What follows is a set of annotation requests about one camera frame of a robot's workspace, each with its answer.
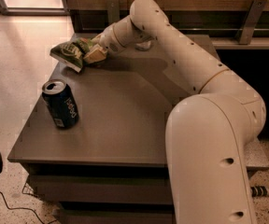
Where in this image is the clear plastic water bottle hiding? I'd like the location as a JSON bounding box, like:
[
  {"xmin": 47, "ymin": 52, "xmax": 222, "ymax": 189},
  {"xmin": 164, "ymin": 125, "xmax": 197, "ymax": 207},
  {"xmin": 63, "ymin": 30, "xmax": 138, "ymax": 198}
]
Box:
[{"xmin": 134, "ymin": 39, "xmax": 152, "ymax": 51}]

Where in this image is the grey metal bracket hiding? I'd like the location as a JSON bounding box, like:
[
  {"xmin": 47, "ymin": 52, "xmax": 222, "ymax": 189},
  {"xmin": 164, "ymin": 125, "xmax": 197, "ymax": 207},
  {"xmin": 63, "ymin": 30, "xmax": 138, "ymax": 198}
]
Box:
[
  {"xmin": 106, "ymin": 0, "xmax": 120, "ymax": 24},
  {"xmin": 235, "ymin": 0, "xmax": 268, "ymax": 45}
]

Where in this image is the green jalapeno chip bag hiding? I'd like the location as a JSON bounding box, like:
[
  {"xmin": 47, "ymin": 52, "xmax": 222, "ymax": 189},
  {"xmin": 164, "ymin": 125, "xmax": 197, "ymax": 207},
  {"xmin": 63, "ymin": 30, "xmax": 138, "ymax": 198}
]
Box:
[{"xmin": 50, "ymin": 38, "xmax": 93, "ymax": 73}]

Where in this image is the blue pepsi soda can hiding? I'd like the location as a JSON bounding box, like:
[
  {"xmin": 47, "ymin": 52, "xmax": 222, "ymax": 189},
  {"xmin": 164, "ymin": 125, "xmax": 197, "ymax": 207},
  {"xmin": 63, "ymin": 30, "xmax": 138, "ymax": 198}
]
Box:
[{"xmin": 42, "ymin": 79, "xmax": 79, "ymax": 129}]

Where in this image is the black floor cable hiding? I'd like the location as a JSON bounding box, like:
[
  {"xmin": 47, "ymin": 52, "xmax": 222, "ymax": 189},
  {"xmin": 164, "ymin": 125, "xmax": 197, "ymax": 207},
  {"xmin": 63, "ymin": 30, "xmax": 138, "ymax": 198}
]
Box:
[{"xmin": 0, "ymin": 182, "xmax": 59, "ymax": 224}]

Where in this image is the right grey metal bracket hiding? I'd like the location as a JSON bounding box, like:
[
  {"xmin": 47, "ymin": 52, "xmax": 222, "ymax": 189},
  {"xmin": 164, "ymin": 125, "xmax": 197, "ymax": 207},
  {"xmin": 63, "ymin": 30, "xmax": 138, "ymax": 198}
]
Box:
[{"xmin": 235, "ymin": 0, "xmax": 268, "ymax": 45}]

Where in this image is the striped white cable plug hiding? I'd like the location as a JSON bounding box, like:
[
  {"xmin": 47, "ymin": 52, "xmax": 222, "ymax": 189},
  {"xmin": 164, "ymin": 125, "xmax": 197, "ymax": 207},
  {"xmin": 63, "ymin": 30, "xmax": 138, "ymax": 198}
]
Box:
[{"xmin": 250, "ymin": 186, "xmax": 269, "ymax": 197}]

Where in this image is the grey drawer cabinet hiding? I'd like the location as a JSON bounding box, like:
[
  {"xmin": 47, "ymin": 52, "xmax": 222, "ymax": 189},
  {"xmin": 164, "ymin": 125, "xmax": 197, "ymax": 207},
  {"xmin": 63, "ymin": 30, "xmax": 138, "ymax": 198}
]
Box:
[{"xmin": 7, "ymin": 32, "xmax": 269, "ymax": 224}]

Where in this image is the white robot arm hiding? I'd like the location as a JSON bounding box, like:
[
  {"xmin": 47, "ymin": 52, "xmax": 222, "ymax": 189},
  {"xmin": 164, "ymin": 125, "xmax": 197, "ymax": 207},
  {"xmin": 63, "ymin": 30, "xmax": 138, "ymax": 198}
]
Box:
[{"xmin": 93, "ymin": 0, "xmax": 266, "ymax": 224}]

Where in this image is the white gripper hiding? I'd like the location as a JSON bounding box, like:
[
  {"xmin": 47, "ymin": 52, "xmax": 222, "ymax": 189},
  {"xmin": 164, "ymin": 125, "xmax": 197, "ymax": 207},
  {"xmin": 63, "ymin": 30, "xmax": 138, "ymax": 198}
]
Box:
[{"xmin": 83, "ymin": 28, "xmax": 122, "ymax": 64}]

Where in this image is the left grey metal bracket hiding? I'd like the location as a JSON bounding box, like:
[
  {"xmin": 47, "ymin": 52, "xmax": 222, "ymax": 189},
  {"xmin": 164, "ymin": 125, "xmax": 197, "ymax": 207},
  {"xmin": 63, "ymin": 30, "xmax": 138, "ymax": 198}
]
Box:
[{"xmin": 106, "ymin": 0, "xmax": 120, "ymax": 24}]

